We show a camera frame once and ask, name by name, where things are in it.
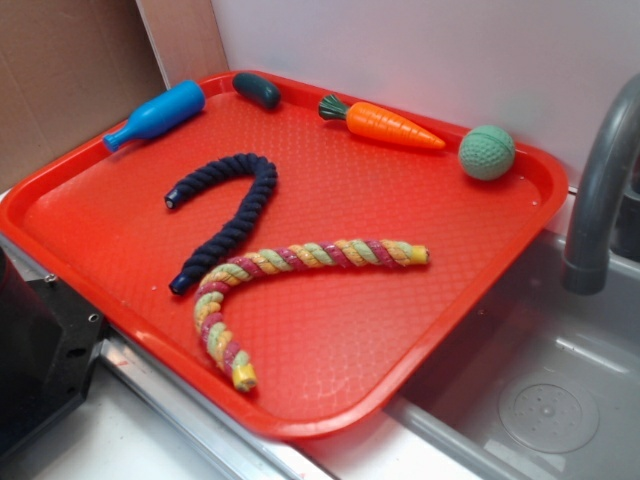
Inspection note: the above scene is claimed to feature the brown cardboard panel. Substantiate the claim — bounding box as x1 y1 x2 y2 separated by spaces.
1 1 228 190

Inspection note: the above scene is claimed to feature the grey toy sink basin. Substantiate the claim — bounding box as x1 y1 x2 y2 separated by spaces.
387 233 639 479

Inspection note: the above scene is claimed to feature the multicolour braided rope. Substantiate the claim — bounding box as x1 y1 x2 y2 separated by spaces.
193 239 432 392

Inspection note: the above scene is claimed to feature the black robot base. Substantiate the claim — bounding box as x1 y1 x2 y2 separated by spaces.
1 253 105 461

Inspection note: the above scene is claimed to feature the orange toy carrot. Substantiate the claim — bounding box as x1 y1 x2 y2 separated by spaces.
318 94 446 150

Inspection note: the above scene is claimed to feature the blue toy bottle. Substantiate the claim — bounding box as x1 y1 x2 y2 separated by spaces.
102 80 206 152

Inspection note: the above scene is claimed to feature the grey toy faucet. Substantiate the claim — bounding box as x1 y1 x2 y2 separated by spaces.
561 76 639 295

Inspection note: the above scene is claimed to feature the navy blue rope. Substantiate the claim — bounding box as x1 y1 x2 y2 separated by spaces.
164 153 279 296

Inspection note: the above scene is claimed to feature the dark green toy cucumber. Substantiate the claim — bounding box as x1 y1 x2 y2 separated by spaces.
232 72 281 110

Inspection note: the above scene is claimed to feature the red plastic tray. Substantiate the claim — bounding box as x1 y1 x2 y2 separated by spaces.
1 74 568 440

